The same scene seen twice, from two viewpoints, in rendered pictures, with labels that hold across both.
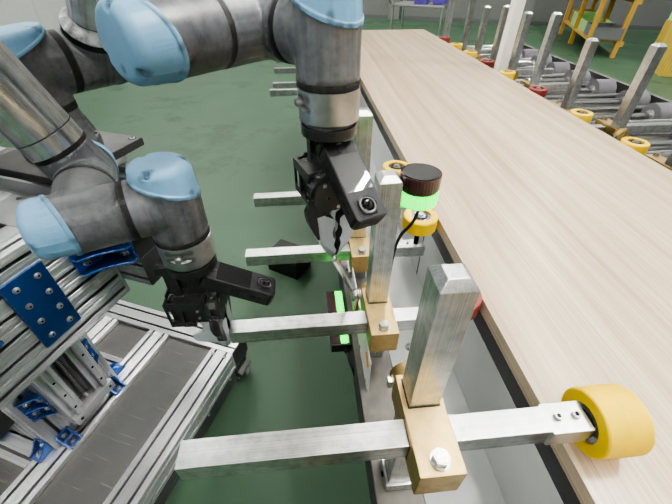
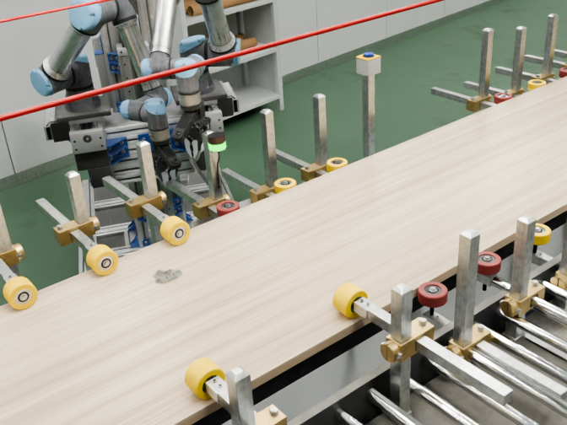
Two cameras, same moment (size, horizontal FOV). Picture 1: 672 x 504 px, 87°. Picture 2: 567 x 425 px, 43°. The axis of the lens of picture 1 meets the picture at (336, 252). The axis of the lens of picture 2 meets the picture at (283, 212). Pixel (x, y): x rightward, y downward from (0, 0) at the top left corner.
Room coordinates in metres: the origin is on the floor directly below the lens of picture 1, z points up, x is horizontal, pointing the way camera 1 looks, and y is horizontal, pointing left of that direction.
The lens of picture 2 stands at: (-0.51, -2.20, 2.05)
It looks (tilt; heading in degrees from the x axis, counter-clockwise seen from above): 28 degrees down; 59
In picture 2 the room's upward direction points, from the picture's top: 4 degrees counter-clockwise
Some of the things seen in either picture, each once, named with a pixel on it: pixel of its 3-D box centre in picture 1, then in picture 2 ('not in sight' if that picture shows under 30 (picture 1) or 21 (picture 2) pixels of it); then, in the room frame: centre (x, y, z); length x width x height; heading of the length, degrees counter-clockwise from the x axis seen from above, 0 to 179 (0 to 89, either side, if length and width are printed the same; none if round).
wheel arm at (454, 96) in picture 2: (313, 91); (467, 100); (1.92, 0.12, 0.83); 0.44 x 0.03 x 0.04; 95
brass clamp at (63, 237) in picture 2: not in sight; (77, 229); (-0.05, -0.13, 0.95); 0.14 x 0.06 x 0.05; 5
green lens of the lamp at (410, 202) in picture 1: (417, 193); (217, 144); (0.47, -0.12, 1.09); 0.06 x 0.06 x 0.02
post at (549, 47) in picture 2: not in sight; (548, 61); (2.46, 0.11, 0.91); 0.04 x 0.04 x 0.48; 5
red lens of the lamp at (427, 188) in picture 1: (420, 179); (216, 137); (0.47, -0.12, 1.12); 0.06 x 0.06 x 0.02
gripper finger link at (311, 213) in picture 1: (321, 212); not in sight; (0.43, 0.02, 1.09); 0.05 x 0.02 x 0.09; 115
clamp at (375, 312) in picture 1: (378, 313); (212, 206); (0.45, -0.08, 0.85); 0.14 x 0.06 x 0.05; 5
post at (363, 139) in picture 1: (358, 211); (271, 169); (0.72, -0.05, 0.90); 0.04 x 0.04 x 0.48; 5
